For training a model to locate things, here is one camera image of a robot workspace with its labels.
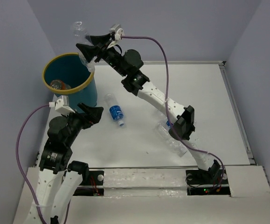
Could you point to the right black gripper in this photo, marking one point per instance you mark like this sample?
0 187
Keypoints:
100 40

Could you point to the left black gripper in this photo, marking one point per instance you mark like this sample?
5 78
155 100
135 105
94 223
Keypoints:
93 113

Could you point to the clear bottle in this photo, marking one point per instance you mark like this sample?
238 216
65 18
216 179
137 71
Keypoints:
81 35
173 145

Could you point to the long orange bottle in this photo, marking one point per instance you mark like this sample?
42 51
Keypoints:
59 85

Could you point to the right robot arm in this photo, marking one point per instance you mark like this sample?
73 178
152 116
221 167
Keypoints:
180 118

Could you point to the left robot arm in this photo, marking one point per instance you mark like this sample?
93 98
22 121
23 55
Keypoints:
58 176

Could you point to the teal bin with yellow rim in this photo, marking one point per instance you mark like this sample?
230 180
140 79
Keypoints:
69 69

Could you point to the white foam strip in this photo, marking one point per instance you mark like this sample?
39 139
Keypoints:
127 182

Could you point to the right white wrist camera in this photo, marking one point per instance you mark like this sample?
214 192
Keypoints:
116 32

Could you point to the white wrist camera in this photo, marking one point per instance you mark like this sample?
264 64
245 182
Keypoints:
116 32
61 105

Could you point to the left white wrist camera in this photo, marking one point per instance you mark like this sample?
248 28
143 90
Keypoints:
61 105

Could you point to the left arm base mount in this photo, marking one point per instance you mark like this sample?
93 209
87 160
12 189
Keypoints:
92 186

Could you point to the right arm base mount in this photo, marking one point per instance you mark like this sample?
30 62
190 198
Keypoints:
199 184

